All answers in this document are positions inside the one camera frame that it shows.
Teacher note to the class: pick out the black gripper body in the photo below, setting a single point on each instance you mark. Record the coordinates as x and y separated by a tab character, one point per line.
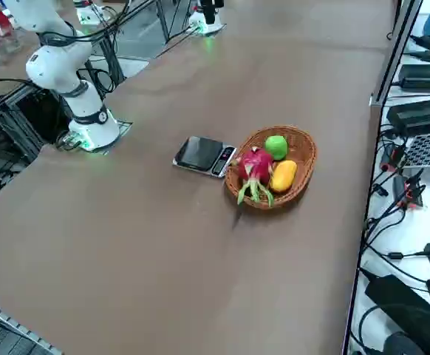
211	3

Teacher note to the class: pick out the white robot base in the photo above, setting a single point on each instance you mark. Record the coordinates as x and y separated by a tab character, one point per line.
86	13

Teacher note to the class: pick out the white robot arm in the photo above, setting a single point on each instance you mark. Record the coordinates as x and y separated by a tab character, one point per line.
52	66
207	26

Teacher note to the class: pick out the white electronic scale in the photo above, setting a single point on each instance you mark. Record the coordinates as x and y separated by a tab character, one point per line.
200	151

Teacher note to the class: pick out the pink dragon fruit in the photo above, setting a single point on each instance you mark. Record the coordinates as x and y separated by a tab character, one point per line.
255	166

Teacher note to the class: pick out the brown wicker basket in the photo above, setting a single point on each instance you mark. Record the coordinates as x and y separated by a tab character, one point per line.
300	148

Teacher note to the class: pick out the yellow mango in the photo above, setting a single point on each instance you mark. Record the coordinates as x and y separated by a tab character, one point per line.
283	176

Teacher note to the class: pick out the black power adapter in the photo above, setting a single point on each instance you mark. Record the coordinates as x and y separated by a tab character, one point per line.
425	75
418	114

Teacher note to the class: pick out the black metal rack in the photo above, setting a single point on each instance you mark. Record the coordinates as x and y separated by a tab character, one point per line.
12	122

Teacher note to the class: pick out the silver perforated panel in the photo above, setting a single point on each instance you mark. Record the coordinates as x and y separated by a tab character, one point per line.
429	149

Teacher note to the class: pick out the white side table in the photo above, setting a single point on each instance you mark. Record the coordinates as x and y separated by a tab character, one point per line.
385	229

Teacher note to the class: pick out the black bag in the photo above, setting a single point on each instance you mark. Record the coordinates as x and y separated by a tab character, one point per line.
403	314

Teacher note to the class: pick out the aluminium profile post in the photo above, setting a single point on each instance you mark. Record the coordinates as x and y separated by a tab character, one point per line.
394	63

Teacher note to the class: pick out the aluminium profile rail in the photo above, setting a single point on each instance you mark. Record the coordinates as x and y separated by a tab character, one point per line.
12	318

